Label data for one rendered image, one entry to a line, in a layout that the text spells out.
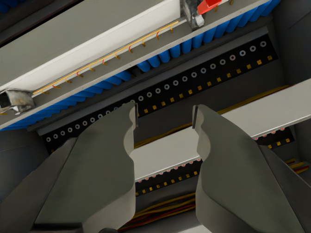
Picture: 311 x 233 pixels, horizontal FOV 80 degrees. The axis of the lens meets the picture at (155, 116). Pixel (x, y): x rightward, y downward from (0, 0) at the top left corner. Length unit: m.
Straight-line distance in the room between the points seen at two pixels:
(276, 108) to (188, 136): 0.13
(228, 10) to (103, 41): 0.16
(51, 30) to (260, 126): 0.29
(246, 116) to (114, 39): 0.20
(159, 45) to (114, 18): 0.07
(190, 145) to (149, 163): 0.07
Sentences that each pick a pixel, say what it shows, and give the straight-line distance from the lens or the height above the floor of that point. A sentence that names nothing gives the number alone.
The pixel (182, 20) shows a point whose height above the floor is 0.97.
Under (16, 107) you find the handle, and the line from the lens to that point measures 0.32.
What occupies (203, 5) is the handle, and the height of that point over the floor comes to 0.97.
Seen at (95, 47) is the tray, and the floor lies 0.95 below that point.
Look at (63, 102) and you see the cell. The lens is 0.38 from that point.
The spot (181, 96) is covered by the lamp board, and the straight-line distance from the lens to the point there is 0.40.
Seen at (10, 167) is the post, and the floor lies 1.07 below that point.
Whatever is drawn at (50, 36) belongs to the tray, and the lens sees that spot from 0.27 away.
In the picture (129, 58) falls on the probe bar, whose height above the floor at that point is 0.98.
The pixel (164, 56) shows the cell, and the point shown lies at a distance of 0.33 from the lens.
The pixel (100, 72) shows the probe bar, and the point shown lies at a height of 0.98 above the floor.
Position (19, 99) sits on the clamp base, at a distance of 0.32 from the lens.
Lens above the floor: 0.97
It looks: 20 degrees up
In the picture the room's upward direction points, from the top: 154 degrees clockwise
